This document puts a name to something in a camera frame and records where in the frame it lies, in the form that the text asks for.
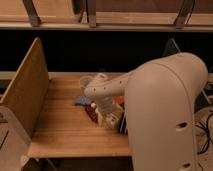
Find dark red snack bag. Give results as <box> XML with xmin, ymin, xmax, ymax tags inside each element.
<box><xmin>85</xmin><ymin>106</ymin><xmax>98</xmax><ymax>123</ymax></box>

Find wooden side panel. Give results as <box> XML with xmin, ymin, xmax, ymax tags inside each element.
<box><xmin>0</xmin><ymin>38</ymin><xmax>49</xmax><ymax>142</ymax></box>

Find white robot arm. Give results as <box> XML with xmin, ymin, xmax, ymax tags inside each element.
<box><xmin>84</xmin><ymin>53</ymin><xmax>208</xmax><ymax>171</ymax></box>

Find orange ceramic bowl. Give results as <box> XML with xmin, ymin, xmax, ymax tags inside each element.
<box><xmin>114</xmin><ymin>96</ymin><xmax>124</xmax><ymax>104</ymax></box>

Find black cables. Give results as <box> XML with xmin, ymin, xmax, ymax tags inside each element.
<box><xmin>194</xmin><ymin>110</ymin><xmax>213</xmax><ymax>171</ymax></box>

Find blue sponge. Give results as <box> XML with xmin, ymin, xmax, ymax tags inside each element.
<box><xmin>74</xmin><ymin>96</ymin><xmax>92</xmax><ymax>106</ymax></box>

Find clear plastic cup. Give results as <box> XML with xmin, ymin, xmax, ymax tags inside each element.
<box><xmin>79</xmin><ymin>76</ymin><xmax>93</xmax><ymax>93</ymax></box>

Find wooden back shelf frame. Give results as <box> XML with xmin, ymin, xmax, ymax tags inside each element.
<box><xmin>0</xmin><ymin>0</ymin><xmax>213</xmax><ymax>32</ymax></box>

